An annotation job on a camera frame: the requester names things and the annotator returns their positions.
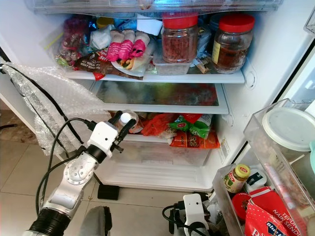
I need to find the orange snack packet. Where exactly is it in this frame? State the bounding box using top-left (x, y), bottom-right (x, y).
top-left (170, 130), bottom-right (220, 149)

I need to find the fridge door with bins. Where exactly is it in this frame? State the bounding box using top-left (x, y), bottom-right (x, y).
top-left (212, 0), bottom-right (315, 236)

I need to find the bubble wrap sheet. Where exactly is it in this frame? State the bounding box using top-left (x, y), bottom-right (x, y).
top-left (2, 63), bottom-right (111, 155)

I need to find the thin black strap cable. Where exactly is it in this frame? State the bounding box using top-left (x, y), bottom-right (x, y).
top-left (0, 64), bottom-right (74, 143)

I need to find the white crumpled bag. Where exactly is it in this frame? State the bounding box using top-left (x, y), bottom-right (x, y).
top-left (89, 26), bottom-right (113, 50)

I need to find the grey robot leg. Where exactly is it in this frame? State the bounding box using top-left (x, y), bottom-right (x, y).
top-left (81, 206), bottom-right (113, 236)

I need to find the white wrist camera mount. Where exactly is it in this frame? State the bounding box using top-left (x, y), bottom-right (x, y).
top-left (183, 194), bottom-right (210, 227)
top-left (88, 121), bottom-right (120, 157)

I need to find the white fridge cabinet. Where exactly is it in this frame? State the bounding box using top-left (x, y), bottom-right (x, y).
top-left (0, 0), bottom-right (315, 192)

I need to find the yellow lid mustard jar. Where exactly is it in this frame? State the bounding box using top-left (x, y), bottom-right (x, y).
top-left (222, 164), bottom-right (251, 193)

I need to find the red snack packet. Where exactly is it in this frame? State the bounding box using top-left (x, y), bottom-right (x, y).
top-left (140, 113), bottom-right (178, 137)

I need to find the pink wrapped snack bundle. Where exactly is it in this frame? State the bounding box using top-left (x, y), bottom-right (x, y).
top-left (106, 30), bottom-right (151, 62)

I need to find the small clear cup white lid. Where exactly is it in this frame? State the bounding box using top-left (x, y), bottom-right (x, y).
top-left (120, 111), bottom-right (138, 129)

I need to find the dark purple zip bag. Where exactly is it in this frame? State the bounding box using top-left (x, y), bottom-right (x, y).
top-left (54, 16), bottom-right (92, 67)

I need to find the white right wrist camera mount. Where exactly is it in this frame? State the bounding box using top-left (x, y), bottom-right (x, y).
top-left (183, 194), bottom-right (210, 227)

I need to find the white carton box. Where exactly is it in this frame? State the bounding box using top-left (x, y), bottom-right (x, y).
top-left (135, 15), bottom-right (164, 36)

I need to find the clear plastic food box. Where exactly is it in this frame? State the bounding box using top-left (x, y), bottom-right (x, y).
top-left (153, 53), bottom-right (195, 76)

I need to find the red white food pouch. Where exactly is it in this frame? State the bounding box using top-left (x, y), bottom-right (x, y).
top-left (245, 186), bottom-right (308, 236)

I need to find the brown chocolate packet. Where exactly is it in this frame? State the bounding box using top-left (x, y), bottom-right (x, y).
top-left (74, 52), bottom-right (146, 80)

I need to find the red lid brown jar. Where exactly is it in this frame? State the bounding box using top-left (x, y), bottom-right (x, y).
top-left (212, 13), bottom-right (255, 74)

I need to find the clear crisper drawer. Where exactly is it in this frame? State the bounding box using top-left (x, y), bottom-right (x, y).
top-left (113, 140), bottom-right (227, 167)

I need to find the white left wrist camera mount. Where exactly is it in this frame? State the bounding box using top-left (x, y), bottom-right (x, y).
top-left (88, 121), bottom-right (120, 157)

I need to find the red round lid tin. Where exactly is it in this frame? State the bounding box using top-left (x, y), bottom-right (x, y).
top-left (231, 193), bottom-right (252, 219)

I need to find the green snack packet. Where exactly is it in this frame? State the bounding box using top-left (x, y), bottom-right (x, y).
top-left (167, 115), bottom-right (211, 138)

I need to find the red lid peanut jar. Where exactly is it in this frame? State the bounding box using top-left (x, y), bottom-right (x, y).
top-left (161, 12), bottom-right (200, 63)

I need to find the white round lid container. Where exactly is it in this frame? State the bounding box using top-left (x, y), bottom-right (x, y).
top-left (262, 107), bottom-right (315, 152)

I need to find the patterned floor rug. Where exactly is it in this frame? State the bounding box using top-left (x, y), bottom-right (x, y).
top-left (0, 109), bottom-right (37, 143)

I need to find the clear fridge door bin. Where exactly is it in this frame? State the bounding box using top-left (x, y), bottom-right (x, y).
top-left (245, 98), bottom-right (315, 197)
top-left (212, 162), bottom-right (315, 236)

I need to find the black fridge foot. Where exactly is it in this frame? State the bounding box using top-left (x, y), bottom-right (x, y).
top-left (97, 184), bottom-right (120, 200)

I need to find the glass fridge shelf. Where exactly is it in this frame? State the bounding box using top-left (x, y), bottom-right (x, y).
top-left (66, 69), bottom-right (246, 84)
top-left (94, 83), bottom-right (229, 115)

